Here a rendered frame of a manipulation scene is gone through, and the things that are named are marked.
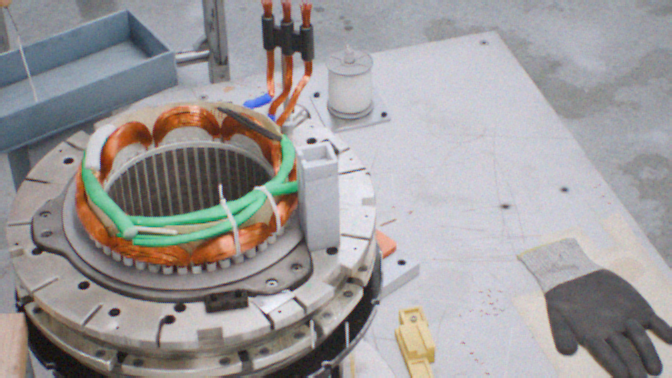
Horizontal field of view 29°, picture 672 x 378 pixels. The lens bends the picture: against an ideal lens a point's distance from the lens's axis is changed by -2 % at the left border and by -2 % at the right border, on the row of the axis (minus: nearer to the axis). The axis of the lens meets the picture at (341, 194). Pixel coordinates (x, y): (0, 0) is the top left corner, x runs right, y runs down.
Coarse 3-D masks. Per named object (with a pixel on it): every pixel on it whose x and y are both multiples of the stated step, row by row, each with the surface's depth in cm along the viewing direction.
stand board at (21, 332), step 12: (0, 324) 109; (12, 324) 109; (24, 324) 110; (0, 336) 108; (12, 336) 108; (24, 336) 109; (0, 348) 107; (12, 348) 107; (24, 348) 108; (0, 360) 106; (12, 360) 106; (24, 360) 108; (0, 372) 105; (12, 372) 105; (24, 372) 107
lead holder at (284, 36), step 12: (264, 24) 115; (288, 24) 114; (264, 36) 115; (276, 36) 115; (288, 36) 114; (300, 36) 114; (312, 36) 114; (264, 48) 116; (288, 48) 115; (300, 48) 115; (312, 48) 114
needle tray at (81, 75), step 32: (64, 32) 143; (96, 32) 145; (128, 32) 148; (0, 64) 140; (32, 64) 143; (64, 64) 145; (96, 64) 145; (128, 64) 145; (160, 64) 139; (0, 96) 141; (32, 96) 141; (64, 96) 134; (96, 96) 137; (128, 96) 139; (0, 128) 132; (32, 128) 134; (64, 128) 136; (32, 160) 138
